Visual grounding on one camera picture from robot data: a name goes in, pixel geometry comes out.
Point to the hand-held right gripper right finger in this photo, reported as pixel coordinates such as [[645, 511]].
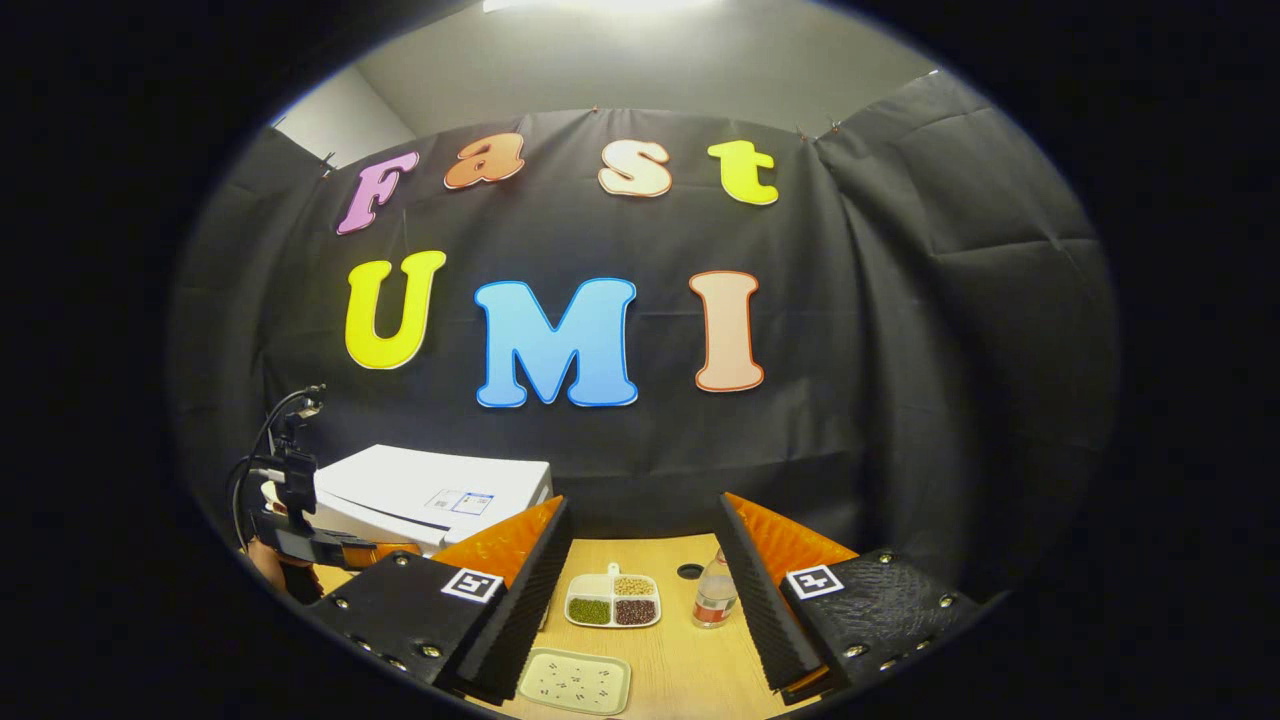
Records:
[[765, 600]]

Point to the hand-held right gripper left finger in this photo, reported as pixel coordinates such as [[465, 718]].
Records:
[[515, 605]]

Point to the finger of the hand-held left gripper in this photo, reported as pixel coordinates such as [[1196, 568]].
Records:
[[385, 550]]

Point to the white microwave oven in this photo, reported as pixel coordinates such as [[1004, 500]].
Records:
[[420, 490]]

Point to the clear red label water bottle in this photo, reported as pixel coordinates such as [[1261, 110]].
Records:
[[712, 600]]

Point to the cream square plate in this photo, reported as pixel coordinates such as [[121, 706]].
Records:
[[575, 680]]

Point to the white divided bean dish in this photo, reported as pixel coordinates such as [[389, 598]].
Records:
[[612, 600]]

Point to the large ceiling light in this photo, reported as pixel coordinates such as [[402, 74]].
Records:
[[600, 4]]

